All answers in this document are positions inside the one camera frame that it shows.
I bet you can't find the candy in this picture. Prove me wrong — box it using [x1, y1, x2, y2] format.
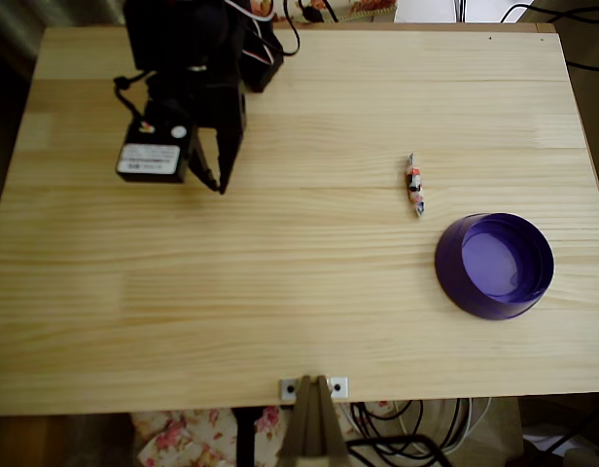
[405, 153, 428, 219]

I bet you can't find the purple bowl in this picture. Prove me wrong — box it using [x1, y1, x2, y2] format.
[434, 211, 556, 321]

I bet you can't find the white sheet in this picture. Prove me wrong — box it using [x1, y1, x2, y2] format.
[394, 0, 524, 24]

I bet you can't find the black table leg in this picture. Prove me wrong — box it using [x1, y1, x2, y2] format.
[230, 407, 264, 467]

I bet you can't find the black camera box white label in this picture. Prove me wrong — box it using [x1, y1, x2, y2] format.
[115, 96, 193, 185]

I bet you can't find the black braided camera cable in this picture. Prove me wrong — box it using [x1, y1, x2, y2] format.
[112, 71, 153, 128]

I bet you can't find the black power cable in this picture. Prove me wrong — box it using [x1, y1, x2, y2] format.
[281, 0, 339, 57]

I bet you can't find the silver metal bracket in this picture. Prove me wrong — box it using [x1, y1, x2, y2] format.
[278, 376, 350, 402]

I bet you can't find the beige camera stand post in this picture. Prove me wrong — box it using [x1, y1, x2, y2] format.
[275, 374, 350, 467]

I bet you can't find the white cable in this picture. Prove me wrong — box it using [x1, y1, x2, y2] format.
[396, 398, 493, 452]

